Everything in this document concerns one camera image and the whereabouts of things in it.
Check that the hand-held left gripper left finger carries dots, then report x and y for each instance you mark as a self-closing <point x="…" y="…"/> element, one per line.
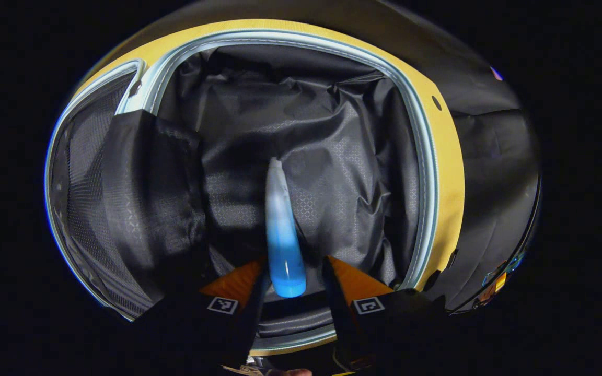
<point x="251" y="318"/>

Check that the light blue small suitcase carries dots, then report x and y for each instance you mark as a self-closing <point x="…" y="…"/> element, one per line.
<point x="343" y="156"/>

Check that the black backdrop cloth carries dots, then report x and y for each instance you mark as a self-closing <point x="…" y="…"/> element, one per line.
<point x="489" y="156"/>

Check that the blue skin care bottle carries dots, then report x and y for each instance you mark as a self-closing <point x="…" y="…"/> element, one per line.
<point x="282" y="240"/>

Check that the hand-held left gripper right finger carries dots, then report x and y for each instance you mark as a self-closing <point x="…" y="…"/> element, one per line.
<point x="340" y="318"/>

